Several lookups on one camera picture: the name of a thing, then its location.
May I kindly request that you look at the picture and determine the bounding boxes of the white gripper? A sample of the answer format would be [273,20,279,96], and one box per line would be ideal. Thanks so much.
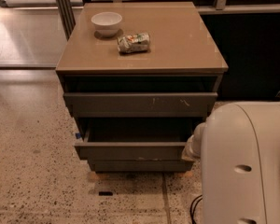
[181,123,205,161]

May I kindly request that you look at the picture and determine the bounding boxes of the grey drawer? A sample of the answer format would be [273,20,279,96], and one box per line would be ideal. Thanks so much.
[63,92,217,118]
[75,118,192,161]

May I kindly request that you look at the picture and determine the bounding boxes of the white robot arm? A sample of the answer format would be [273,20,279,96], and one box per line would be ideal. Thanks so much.
[182,102,280,224]

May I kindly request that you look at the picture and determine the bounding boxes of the grey top drawer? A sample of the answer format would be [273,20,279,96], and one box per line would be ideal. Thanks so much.
[63,92,217,118]

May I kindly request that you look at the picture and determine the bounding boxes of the brown drawer cabinet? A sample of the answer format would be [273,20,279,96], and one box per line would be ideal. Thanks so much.
[56,2,228,172]

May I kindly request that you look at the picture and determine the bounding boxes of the blue tape piece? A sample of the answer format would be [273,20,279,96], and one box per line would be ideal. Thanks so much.
[75,133,82,139]

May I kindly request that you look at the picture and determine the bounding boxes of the crushed drink can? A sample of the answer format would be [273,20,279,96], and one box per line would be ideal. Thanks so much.
[118,33,150,54]

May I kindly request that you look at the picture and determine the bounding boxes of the white bowl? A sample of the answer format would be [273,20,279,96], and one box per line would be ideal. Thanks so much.
[91,12,122,37]

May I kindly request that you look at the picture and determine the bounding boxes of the black cable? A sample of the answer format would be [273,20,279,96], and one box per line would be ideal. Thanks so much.
[189,194,203,224]

